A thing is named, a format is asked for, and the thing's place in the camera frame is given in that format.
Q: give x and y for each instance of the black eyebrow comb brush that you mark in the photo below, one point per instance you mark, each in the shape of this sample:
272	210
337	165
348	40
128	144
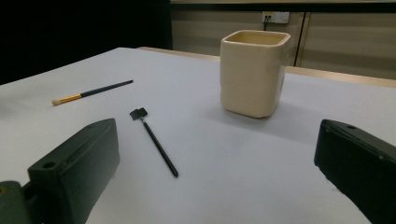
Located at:
138	113

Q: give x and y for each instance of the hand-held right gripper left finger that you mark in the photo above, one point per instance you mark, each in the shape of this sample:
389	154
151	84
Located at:
77	161

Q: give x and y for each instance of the white wall socket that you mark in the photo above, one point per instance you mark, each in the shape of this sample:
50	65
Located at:
281	17

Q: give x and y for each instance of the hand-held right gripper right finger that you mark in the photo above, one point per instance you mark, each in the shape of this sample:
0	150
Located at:
361	161

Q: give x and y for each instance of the white table sheet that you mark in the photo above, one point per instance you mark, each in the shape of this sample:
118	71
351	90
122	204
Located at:
218	171

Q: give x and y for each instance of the makeup brush with gold ferrule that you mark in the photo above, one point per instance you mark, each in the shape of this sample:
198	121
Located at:
93	92

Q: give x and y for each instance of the black curtain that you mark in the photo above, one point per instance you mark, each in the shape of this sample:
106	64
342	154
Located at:
62	31

